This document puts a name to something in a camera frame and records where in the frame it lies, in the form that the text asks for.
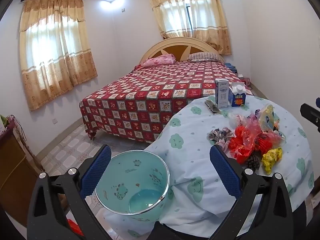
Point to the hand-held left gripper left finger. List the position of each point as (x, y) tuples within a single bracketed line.
[(96, 171)]

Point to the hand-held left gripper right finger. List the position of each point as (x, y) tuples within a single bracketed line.
[(225, 172)]

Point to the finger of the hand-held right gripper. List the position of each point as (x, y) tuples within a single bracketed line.
[(311, 116)]

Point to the dark patterned scrunchie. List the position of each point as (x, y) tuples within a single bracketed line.
[(253, 161)]

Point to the teal cartoon print bin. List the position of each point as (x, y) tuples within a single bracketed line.
[(140, 172)]

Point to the yellow blue snack packet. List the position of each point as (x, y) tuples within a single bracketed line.
[(267, 116)]

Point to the yellow wrapper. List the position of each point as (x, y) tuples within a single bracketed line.
[(271, 158)]

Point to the orange mesh net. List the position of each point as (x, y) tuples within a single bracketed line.
[(270, 142)]

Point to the purple foil wrapper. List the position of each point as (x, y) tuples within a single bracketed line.
[(255, 115)]

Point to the cloud print tablecloth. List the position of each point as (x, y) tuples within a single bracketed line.
[(190, 135)]

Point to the large red shopping bag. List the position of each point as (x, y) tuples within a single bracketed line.
[(73, 227)]

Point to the dark flat packet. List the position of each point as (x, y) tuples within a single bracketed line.
[(212, 107)]

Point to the small red box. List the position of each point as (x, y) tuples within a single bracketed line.
[(245, 80)]

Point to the blue juice carton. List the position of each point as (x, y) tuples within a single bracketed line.
[(237, 96)]

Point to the white blue milk carton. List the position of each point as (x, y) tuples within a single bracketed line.
[(222, 95)]

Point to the brown wooden cabinet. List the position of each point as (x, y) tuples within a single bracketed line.
[(15, 175)]

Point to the blue folded cloth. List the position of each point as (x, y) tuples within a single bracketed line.
[(231, 67)]

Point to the bed with red quilt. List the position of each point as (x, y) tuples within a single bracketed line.
[(155, 92)]

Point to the green cloth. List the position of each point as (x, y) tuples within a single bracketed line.
[(2, 123)]

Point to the striped pillow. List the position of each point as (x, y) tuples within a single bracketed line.
[(206, 56)]

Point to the beige patterned wide curtain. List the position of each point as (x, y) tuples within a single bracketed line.
[(57, 55)]

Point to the pink pillow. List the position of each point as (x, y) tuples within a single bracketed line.
[(158, 60)]

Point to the cream wooden headboard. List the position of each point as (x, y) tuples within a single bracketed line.
[(172, 46)]

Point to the beige patterned narrow curtain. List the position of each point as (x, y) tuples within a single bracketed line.
[(200, 12)]

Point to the white wall socket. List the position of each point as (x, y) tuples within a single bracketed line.
[(54, 121)]

